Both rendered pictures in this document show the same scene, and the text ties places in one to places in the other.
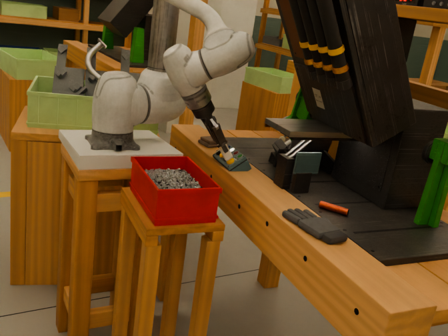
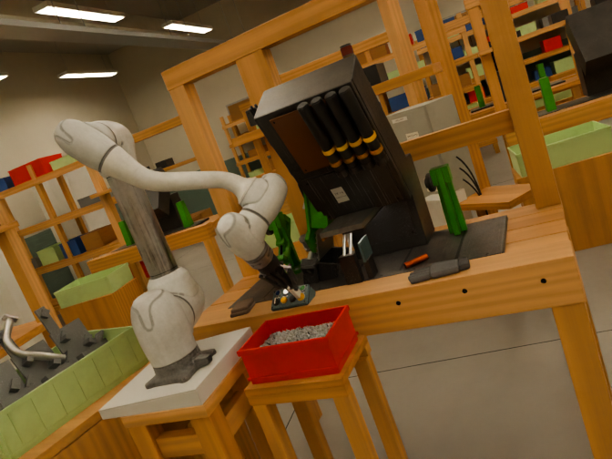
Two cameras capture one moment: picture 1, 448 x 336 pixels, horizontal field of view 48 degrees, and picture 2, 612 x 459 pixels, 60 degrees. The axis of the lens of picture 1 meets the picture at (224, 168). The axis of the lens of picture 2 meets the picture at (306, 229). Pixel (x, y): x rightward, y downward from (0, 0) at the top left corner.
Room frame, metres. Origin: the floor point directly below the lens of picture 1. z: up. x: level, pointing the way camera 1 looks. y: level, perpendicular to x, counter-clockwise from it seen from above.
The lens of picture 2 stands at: (0.23, 1.00, 1.51)
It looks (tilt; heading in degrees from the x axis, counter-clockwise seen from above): 11 degrees down; 323
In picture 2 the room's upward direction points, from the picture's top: 20 degrees counter-clockwise
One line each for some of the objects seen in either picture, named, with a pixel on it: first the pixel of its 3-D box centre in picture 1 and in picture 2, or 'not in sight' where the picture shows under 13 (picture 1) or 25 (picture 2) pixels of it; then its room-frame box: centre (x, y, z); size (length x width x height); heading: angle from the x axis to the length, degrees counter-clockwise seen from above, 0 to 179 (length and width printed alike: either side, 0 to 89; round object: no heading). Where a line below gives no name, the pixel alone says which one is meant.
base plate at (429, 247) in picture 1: (325, 183); (363, 265); (1.77, -0.38, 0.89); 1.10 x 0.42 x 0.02; 26
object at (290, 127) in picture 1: (327, 130); (357, 215); (1.66, -0.32, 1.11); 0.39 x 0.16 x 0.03; 116
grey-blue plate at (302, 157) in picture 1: (305, 172); (368, 256); (1.62, -0.27, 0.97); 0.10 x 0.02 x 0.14; 116
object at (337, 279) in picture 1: (255, 203); (349, 311); (1.65, -0.12, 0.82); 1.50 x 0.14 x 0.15; 26
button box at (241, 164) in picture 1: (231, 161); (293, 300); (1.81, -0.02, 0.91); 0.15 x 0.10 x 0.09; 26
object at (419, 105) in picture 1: (385, 146); (383, 207); (1.74, -0.55, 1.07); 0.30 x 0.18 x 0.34; 26
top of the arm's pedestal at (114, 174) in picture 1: (111, 160); (189, 387); (1.86, 0.44, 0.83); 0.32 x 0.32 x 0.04; 30
